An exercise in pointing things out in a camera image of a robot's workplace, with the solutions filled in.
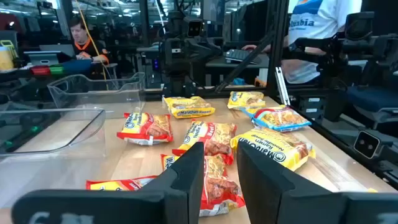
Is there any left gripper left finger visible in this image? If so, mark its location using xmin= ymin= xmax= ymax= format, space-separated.
xmin=11 ymin=142 xmax=205 ymax=224

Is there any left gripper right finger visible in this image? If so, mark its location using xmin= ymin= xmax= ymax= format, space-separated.
xmin=236 ymin=140 xmax=398 ymax=224

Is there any red beef ramen pack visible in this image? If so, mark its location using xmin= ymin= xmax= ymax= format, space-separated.
xmin=85 ymin=175 xmax=159 ymax=192
xmin=116 ymin=111 xmax=174 ymax=146
xmin=160 ymin=153 xmax=246 ymax=218
xmin=171 ymin=119 xmax=238 ymax=166

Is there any yellow creamy chicken ramen pack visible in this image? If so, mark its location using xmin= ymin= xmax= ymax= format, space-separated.
xmin=229 ymin=126 xmax=317 ymax=172
xmin=164 ymin=95 xmax=216 ymax=119
xmin=226 ymin=90 xmax=267 ymax=111

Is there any blue ramen pack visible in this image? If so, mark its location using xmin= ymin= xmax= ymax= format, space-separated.
xmin=240 ymin=105 xmax=312 ymax=133

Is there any clear plastic bin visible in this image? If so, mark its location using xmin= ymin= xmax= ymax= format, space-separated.
xmin=46 ymin=72 xmax=147 ymax=119

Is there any black keyboard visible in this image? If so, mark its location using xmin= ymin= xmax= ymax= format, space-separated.
xmin=224 ymin=49 xmax=262 ymax=65

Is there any person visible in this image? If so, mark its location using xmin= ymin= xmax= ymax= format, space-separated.
xmin=241 ymin=0 xmax=363 ymax=85
xmin=68 ymin=17 xmax=110 ymax=65

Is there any clear bin with white label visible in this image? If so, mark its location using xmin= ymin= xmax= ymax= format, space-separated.
xmin=0 ymin=106 xmax=107 ymax=203

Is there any blue seat cushion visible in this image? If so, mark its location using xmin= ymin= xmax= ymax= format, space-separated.
xmin=346 ymin=85 xmax=398 ymax=113

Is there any grey laptop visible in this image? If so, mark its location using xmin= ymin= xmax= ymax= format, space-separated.
xmin=23 ymin=43 xmax=77 ymax=67

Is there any red block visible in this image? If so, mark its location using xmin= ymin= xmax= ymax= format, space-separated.
xmin=30 ymin=65 xmax=52 ymax=77

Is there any yellow container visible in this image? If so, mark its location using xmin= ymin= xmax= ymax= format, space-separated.
xmin=0 ymin=46 xmax=15 ymax=71

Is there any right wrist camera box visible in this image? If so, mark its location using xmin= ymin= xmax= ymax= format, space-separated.
xmin=186 ymin=19 xmax=205 ymax=38

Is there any silver metal bracket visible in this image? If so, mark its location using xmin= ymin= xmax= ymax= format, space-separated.
xmin=274 ymin=66 xmax=292 ymax=106

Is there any yellow power cord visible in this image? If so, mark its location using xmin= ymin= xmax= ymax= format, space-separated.
xmin=74 ymin=0 xmax=108 ymax=82

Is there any table-level camera box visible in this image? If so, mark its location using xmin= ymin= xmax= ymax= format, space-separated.
xmin=353 ymin=129 xmax=381 ymax=160

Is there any green handle frame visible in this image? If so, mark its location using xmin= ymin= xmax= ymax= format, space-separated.
xmin=0 ymin=39 xmax=19 ymax=60

